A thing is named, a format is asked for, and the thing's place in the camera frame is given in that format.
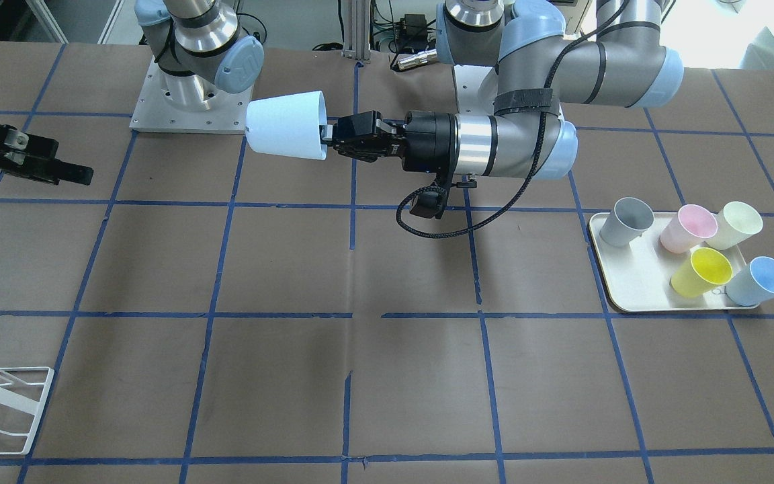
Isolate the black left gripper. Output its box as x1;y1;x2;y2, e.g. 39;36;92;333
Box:
320;111;458;177

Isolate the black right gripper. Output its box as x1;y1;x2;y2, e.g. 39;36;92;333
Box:
0;122;94;185

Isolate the light blue cup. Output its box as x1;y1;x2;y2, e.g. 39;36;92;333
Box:
726;256;774;307
245;91;328;160

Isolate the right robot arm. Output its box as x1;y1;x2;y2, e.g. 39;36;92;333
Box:
0;1;265;185

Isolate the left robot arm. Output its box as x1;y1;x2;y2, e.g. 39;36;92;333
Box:
319;1;684;183

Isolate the grey cup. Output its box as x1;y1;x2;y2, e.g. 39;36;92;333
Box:
600;197;654;247

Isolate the pink cup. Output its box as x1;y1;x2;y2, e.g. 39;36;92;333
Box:
658;204;719;253

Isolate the yellow cup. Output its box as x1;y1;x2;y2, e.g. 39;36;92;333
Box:
670;247;733;299

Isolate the cream white cup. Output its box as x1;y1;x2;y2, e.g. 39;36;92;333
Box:
706;201;764;251

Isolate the cream plastic tray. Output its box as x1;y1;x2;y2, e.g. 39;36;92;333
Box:
589;212;740;313

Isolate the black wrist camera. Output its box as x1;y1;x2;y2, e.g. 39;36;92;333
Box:
411;177;477;218

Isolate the aluminium frame post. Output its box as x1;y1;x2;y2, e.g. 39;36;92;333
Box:
339;1;374;65

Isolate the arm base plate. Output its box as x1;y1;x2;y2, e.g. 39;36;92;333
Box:
454;65;498;116
130;60;254;134

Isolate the black camera cable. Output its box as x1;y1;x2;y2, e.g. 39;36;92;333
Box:
396;13;636;238

